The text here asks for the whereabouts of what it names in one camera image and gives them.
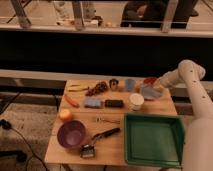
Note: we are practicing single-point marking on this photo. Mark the blue-grey towel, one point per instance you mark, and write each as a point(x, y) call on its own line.
point(149, 93)

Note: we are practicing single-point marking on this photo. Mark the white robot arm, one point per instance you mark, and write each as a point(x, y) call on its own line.
point(198, 147)

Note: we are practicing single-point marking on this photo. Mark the red bowl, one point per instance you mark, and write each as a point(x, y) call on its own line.
point(150, 80)

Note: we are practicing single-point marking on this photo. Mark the purple bowl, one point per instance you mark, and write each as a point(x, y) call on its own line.
point(71, 134)

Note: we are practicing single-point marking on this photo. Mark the bunch of dark grapes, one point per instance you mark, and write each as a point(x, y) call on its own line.
point(97, 89)

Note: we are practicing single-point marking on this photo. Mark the small metal cup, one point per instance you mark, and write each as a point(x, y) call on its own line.
point(113, 83)

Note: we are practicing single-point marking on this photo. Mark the black rectangular block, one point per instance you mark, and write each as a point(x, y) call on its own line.
point(114, 103)

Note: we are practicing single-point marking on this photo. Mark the blue sponge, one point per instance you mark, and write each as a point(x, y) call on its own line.
point(92, 103)

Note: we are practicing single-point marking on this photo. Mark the yellow banana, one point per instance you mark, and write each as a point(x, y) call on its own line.
point(77, 88)

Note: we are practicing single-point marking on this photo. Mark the white cup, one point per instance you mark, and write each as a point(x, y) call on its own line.
point(136, 101)

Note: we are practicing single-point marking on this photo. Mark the metal fork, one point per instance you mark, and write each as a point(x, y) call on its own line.
point(99, 119)

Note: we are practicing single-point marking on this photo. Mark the orange carrot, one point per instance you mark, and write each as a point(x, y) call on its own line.
point(71, 102)

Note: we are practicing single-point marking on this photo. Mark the wooden board table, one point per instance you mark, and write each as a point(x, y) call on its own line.
point(110, 150)

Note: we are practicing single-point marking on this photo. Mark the apple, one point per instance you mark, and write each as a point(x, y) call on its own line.
point(65, 115)

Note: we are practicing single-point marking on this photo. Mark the green plastic tray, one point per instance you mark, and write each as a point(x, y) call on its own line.
point(153, 140)

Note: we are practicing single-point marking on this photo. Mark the person in dark clothes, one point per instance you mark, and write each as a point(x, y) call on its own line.
point(151, 13)

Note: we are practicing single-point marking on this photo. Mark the black handled brush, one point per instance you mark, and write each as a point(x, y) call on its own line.
point(88, 150)

